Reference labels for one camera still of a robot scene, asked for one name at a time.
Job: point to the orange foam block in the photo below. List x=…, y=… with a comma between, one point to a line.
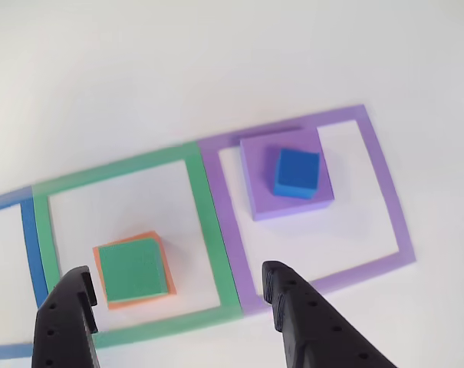
x=139, y=304

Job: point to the green foam block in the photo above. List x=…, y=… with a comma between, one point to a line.
x=133, y=270

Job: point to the small blue cube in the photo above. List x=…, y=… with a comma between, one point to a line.
x=295, y=172

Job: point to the purple foam block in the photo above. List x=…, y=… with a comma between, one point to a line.
x=262, y=184

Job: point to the blue square frame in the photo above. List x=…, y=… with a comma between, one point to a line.
x=32, y=245

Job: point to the purple square frame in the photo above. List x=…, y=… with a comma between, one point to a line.
x=385, y=180

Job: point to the green square frame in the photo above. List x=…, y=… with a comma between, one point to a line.
x=205, y=207

